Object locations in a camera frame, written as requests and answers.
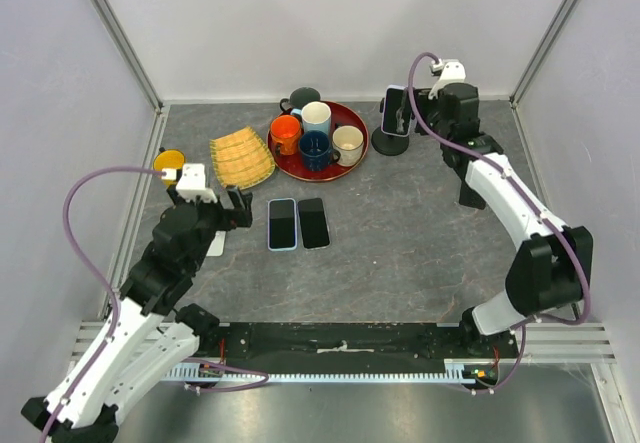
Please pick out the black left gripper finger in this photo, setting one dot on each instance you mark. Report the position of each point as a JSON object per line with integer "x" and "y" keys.
{"x": 241, "y": 214}
{"x": 173, "y": 195}

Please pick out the red round tray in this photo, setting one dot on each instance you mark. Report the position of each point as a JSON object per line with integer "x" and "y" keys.
{"x": 292, "y": 165}

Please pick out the left aluminium frame post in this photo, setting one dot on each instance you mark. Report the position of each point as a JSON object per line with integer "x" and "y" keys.
{"x": 123, "y": 44}

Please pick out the black round-base phone stand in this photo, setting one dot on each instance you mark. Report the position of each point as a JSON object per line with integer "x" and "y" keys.
{"x": 388, "y": 145}

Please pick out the light blue cased phone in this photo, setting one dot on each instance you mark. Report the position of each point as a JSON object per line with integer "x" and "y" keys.
{"x": 282, "y": 225}

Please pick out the right aluminium frame post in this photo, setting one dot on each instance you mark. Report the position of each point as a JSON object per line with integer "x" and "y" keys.
{"x": 543, "y": 49}

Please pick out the light blue mug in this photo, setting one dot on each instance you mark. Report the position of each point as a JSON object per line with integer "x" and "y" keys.
{"x": 315, "y": 116}

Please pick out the aluminium frame post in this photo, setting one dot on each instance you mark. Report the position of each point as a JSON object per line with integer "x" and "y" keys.
{"x": 543, "y": 49}
{"x": 123, "y": 44}

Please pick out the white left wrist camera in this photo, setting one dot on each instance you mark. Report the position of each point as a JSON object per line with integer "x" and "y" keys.
{"x": 189, "y": 183}

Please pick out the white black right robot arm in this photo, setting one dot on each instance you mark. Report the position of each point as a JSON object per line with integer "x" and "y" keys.
{"x": 552, "y": 265}

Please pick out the lavender cased phone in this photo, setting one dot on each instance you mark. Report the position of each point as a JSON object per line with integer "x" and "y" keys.
{"x": 389, "y": 107}

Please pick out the orange mug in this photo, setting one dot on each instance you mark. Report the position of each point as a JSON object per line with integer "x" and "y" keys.
{"x": 285, "y": 132}

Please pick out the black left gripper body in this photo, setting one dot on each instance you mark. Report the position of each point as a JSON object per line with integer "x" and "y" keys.
{"x": 215, "y": 217}

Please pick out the grey slotted cable duct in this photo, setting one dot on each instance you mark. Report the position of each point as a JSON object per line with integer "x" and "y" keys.
{"x": 453, "y": 373}

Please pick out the yellow mug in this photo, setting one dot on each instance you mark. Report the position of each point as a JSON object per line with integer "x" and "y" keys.
{"x": 169, "y": 163}

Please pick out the clear cased black phone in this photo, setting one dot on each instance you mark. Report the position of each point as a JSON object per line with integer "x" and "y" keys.
{"x": 313, "y": 223}

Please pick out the cream dimpled mug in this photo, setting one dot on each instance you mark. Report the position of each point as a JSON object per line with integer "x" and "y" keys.
{"x": 348, "y": 141}

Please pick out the woven bamboo tray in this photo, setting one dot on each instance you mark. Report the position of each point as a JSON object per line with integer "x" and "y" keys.
{"x": 241, "y": 159}

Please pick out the black block phone stand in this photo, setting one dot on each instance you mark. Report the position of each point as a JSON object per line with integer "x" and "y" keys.
{"x": 470, "y": 198}

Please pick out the dark blue mug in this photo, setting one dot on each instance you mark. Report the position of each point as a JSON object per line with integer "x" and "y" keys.
{"x": 317, "y": 151}

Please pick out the dark grey mug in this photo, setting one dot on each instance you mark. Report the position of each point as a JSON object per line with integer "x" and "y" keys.
{"x": 298, "y": 99}

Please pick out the white phone stand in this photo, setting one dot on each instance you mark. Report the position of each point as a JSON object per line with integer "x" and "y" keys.
{"x": 216, "y": 248}

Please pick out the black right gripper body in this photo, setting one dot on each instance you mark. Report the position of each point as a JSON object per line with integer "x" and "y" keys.
{"x": 430, "y": 110}

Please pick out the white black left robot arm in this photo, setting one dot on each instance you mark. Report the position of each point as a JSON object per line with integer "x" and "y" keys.
{"x": 111, "y": 377}

